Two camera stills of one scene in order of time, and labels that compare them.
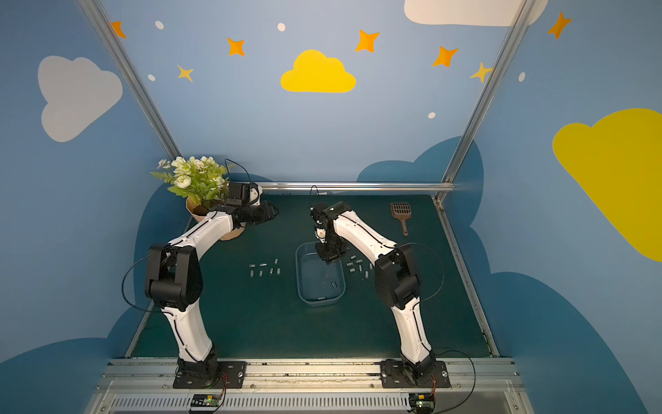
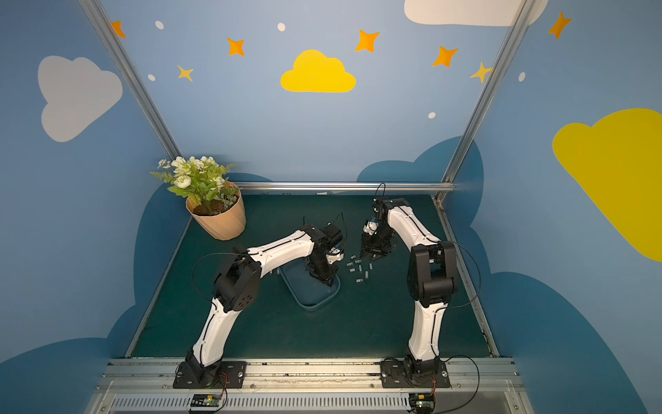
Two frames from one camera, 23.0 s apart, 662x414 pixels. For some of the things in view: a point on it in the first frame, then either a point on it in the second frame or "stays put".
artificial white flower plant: x=203 y=179 stays put
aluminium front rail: x=137 y=385 stays put
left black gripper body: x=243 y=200 to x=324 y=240
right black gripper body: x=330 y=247 to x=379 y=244
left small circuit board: x=206 y=400 stays put
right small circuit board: x=423 y=403 stays put
